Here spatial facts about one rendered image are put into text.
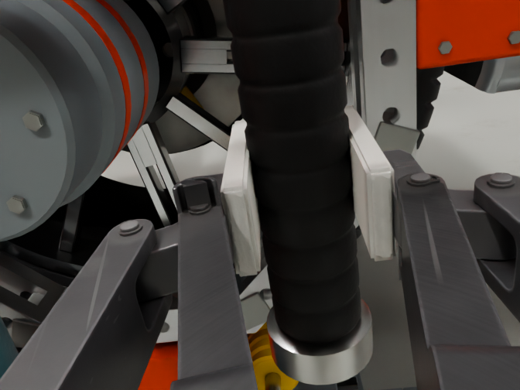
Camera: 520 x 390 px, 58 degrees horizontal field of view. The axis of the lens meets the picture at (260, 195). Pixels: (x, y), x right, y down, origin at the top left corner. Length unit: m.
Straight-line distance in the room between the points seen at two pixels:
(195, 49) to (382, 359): 0.97
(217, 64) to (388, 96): 0.18
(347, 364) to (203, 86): 0.50
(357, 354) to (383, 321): 1.18
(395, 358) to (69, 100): 1.12
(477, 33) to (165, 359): 0.40
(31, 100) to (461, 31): 0.29
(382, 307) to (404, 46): 1.11
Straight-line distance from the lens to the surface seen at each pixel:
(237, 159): 0.15
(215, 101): 0.64
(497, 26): 0.40
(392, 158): 0.16
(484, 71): 0.59
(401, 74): 0.38
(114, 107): 0.29
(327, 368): 0.19
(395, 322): 1.37
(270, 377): 0.53
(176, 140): 0.67
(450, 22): 0.39
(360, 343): 0.20
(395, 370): 1.25
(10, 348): 0.45
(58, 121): 0.25
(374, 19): 0.37
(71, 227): 0.58
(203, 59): 0.48
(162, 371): 0.52
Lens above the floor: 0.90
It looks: 25 degrees down
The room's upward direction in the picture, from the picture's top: 9 degrees counter-clockwise
